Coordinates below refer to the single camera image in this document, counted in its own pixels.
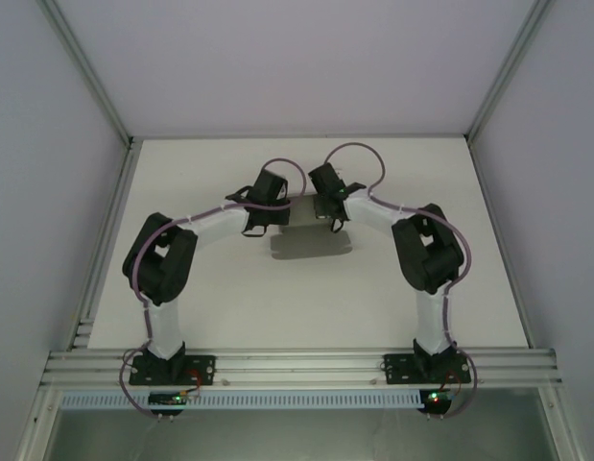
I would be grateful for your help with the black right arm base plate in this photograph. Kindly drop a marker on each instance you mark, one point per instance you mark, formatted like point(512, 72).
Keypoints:
point(397, 370)

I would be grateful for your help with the grey paper box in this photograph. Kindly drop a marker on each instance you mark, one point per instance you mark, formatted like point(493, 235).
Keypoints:
point(311, 247)

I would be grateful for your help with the circuit board green light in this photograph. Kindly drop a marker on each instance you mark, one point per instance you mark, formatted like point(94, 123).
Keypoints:
point(435, 398)
point(167, 398)

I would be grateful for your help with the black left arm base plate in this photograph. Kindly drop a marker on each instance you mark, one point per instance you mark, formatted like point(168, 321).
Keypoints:
point(203, 370)

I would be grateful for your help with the right circuit board green light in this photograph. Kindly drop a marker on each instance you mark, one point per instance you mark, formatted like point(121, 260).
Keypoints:
point(435, 398)

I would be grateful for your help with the left circuit board green light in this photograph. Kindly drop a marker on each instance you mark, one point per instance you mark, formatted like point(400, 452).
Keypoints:
point(167, 398)

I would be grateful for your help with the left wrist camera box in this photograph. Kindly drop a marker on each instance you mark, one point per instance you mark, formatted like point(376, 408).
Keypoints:
point(283, 191)

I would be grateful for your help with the aluminium frame leg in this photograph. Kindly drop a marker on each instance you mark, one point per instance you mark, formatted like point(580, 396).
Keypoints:
point(560, 422)
point(37, 422)

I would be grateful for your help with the aluminium mounting rail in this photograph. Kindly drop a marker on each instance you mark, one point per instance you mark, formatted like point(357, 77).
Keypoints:
point(296, 367)

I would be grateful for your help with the aluminium table side rail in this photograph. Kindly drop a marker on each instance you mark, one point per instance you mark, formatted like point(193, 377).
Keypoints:
point(109, 240)
point(492, 216)

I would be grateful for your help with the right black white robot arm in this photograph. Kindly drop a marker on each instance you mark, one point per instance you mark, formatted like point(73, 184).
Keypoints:
point(426, 254)

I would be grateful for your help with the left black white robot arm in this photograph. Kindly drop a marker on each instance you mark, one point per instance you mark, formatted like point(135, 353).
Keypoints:
point(157, 259)

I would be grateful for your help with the aluminium frame post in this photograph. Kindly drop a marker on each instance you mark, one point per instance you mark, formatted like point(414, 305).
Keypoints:
point(509, 62)
point(86, 62)

